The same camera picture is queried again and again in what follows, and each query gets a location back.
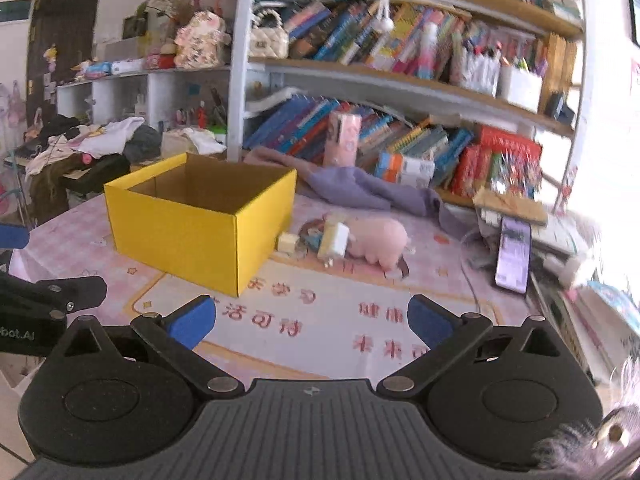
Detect soft fleece cloth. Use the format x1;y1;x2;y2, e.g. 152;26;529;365
244;147;482;237

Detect pile of clothes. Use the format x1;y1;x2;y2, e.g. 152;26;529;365
19;114;162;177

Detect pink printed table mat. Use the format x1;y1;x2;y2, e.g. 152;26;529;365
9;185;553;382

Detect dark pinboard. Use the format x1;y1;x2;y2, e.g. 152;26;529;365
26;0;107;113

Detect black bag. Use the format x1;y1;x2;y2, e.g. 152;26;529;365
59;154;132;195

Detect white pen holder box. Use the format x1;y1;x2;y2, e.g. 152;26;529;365
451;44;544;114

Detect white orange box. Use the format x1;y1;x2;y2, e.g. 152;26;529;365
378;152;437;189

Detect pile of papers and books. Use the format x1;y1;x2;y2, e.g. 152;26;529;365
472;186;597;262

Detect white low shelf unit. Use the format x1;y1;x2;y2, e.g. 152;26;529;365
56;64;237;137

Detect dried flowers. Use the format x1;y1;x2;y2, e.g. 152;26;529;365
142;0;203;28

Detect small teal round item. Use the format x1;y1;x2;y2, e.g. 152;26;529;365
298;220;327;252

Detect floral pink bag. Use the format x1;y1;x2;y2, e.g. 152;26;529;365
174;11;227;70

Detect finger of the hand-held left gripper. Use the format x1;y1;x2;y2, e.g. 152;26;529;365
0;223;32;273
0;274;109;320

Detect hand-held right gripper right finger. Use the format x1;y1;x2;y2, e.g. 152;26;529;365
376;294;583;397

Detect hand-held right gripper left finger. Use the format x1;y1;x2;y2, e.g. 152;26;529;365
47;295;246;399

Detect row of colourful books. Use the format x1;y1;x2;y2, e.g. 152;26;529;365
286;1;503;82

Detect wooden bookshelf with white frame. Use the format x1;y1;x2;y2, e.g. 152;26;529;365
227;0;590;241

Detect row of blue spiral books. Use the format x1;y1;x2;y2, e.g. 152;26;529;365
244;94;476;187

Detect white plastic bag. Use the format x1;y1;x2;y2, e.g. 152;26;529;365
162;127;227;157

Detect pink plush pig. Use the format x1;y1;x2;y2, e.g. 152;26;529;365
325;212;417;267

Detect stack of red books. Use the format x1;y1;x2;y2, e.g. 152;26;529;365
451;126;544;199

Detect smartphone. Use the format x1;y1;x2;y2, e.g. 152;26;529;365
493;215;533;295

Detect person's fuzzy jacket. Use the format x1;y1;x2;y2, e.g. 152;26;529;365
537;355;640;472

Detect white quilted handbag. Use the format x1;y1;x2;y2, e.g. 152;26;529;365
248;9;290;60

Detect yellow cardboard box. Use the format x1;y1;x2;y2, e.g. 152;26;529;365
103;152;298;297

